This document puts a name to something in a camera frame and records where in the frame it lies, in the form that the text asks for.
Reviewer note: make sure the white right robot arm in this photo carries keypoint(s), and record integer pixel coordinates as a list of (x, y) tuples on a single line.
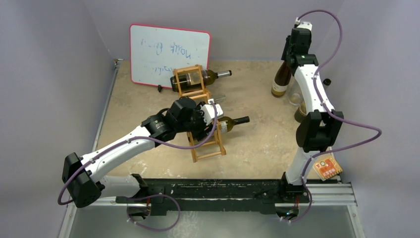
[(320, 126)]

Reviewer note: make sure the wooden wine rack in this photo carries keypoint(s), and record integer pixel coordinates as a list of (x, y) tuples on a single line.
[(201, 97)]

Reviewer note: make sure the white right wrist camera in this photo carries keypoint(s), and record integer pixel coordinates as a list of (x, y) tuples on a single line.
[(303, 24)]

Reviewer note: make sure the red wine bottle gold cap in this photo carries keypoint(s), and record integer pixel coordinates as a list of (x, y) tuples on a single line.
[(281, 80)]

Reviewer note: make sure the green bottle black neck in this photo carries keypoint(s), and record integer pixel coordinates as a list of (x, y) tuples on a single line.
[(227, 123)]

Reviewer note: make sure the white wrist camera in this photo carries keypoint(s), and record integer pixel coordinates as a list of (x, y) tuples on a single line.
[(303, 24), (211, 110)]

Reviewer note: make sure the pink-framed whiteboard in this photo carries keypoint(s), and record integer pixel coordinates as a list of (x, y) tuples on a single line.
[(155, 51)]

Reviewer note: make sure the green bottle silver cap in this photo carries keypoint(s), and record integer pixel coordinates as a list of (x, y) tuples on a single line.
[(191, 81), (300, 113)]

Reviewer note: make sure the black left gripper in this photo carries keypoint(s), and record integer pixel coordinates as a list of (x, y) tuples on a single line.
[(204, 130)]

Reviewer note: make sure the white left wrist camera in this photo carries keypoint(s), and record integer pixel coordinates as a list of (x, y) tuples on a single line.
[(211, 110)]

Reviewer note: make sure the orange circuit board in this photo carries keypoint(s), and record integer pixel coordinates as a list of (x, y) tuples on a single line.
[(327, 168)]

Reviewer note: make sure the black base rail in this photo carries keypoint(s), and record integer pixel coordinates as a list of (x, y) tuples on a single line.
[(266, 196)]

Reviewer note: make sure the clear square glass bottle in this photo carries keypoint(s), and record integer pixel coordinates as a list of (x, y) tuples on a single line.
[(295, 94)]

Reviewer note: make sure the green bottle silver cap top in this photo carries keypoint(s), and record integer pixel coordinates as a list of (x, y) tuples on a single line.
[(191, 81)]

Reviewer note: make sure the green bottle silver cap front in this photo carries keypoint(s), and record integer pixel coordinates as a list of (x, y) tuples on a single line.
[(300, 113)]

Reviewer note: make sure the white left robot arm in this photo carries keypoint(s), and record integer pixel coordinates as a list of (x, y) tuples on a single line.
[(185, 125)]

